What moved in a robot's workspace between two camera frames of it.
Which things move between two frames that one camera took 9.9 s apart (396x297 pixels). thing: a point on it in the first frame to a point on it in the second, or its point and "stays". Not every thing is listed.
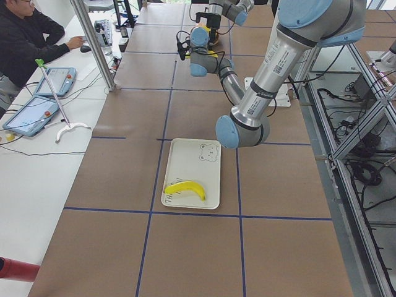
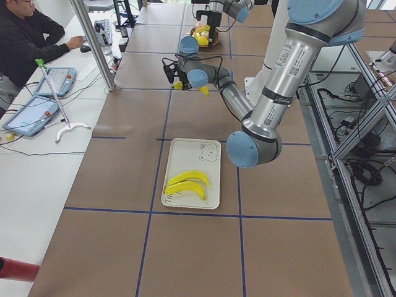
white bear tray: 197,160 stays
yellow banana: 208,29 to 190,175
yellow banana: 185,184 stays
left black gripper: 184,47 to 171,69
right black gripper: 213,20 stays
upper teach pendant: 61,79 stays
